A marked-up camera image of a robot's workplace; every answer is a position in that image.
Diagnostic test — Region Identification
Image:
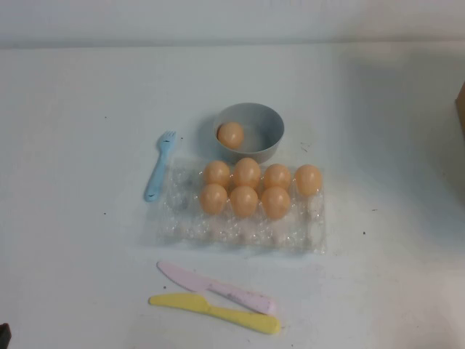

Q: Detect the clear plastic egg tray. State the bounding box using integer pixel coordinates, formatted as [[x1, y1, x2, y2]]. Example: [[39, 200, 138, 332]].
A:
[[154, 156, 327, 256]]

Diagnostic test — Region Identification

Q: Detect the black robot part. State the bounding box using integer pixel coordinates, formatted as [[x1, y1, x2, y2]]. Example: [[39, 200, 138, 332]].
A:
[[0, 321, 12, 349]]

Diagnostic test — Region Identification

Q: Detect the pink plastic knife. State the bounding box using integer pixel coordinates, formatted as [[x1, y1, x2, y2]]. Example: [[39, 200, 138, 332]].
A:
[[156, 260, 279, 316]]

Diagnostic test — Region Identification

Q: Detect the orange plastic egg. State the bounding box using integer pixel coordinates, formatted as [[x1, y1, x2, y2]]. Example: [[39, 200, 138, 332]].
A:
[[199, 183, 229, 214], [260, 185, 291, 220], [263, 163, 292, 192], [202, 160, 231, 190], [217, 121, 244, 149], [230, 185, 259, 219], [232, 157, 262, 190], [294, 164, 323, 198]]

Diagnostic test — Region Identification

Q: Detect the light blue plastic fork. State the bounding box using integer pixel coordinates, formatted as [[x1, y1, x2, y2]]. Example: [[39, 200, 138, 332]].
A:
[[144, 130, 177, 203]]

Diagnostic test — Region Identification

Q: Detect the brown cardboard box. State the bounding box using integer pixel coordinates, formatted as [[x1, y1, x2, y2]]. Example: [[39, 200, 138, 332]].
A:
[[454, 81, 465, 141]]

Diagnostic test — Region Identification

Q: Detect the grey round bowl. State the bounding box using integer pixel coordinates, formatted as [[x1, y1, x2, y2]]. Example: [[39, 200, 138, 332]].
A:
[[212, 103, 286, 164]]

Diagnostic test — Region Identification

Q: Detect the yellow plastic knife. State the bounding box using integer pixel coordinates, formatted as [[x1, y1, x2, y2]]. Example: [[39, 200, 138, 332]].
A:
[[147, 292, 282, 335]]

